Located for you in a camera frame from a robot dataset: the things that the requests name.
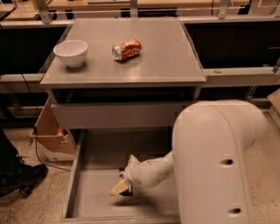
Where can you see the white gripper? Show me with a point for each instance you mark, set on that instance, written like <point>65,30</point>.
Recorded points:
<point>130,174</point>

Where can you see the dark chocolate rxbar wrapper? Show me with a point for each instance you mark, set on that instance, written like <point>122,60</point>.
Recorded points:
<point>126,193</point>

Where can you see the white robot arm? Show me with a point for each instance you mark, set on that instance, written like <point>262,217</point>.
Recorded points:
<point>206,159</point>

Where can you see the open grey middle drawer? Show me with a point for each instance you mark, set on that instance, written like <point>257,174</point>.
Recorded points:
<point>100,155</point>

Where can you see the closed grey top drawer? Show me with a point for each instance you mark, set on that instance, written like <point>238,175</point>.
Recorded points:
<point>117,115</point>

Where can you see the grey drawer cabinet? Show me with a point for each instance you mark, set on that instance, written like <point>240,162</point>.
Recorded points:
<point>121,94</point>

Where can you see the brown cardboard box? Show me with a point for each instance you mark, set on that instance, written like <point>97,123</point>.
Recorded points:
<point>53,141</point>

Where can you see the black shoe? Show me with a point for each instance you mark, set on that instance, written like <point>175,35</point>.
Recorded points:
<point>21,176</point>

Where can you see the crushed orange soda can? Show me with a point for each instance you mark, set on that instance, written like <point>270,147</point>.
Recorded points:
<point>127,49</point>

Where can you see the white ceramic bowl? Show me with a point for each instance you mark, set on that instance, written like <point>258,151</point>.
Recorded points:
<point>72,53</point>

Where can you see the grey metal rail frame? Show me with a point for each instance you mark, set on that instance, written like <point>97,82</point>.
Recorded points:
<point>242,76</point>

